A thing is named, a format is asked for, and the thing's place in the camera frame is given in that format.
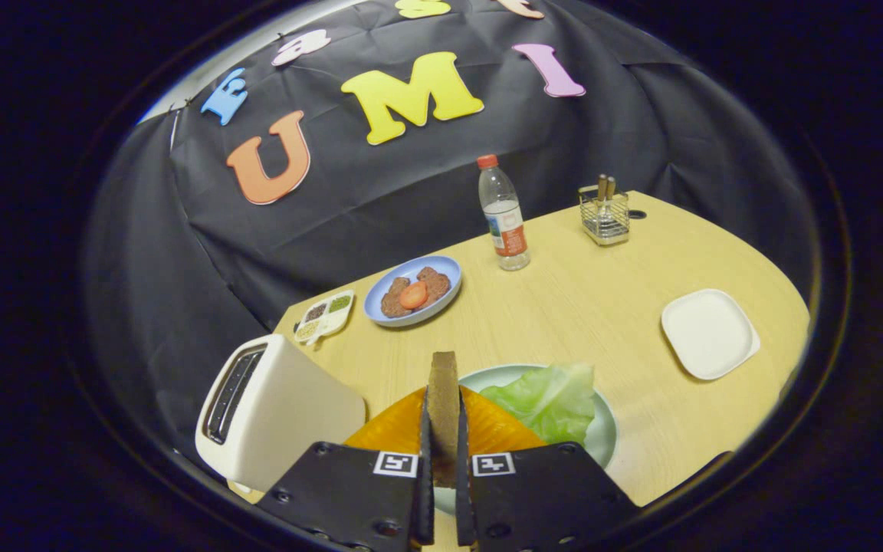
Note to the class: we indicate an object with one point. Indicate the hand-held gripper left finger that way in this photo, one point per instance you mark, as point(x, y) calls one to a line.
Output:
point(349, 498)

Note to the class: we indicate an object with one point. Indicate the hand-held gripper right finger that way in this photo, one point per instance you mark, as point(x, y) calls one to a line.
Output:
point(549, 498)

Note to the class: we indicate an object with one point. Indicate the green lettuce leaf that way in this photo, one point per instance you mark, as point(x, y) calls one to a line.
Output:
point(549, 399)

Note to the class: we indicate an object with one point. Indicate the brown toast bread slice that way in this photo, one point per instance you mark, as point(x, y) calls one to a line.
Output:
point(444, 414)

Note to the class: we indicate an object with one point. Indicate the pale green round plate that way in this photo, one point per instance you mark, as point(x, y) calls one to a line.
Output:
point(604, 437)

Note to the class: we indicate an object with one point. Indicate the white toaster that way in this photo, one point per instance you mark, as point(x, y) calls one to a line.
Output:
point(296, 414)

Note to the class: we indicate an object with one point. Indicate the white seasoning tray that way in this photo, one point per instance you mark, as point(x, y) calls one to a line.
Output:
point(324, 316)

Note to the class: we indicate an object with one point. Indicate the brown meat patty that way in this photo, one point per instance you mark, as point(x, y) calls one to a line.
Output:
point(435, 282)
point(393, 303)

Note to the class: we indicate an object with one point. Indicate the red tomato slice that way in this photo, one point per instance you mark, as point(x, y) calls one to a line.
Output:
point(413, 295)

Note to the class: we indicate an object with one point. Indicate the white square plate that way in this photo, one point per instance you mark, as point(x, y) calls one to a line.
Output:
point(710, 333)

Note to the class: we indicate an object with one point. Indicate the blue round plate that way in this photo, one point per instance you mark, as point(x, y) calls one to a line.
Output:
point(403, 271)

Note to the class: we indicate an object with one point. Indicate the clear water bottle red cap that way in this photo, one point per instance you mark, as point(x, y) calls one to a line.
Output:
point(507, 222)

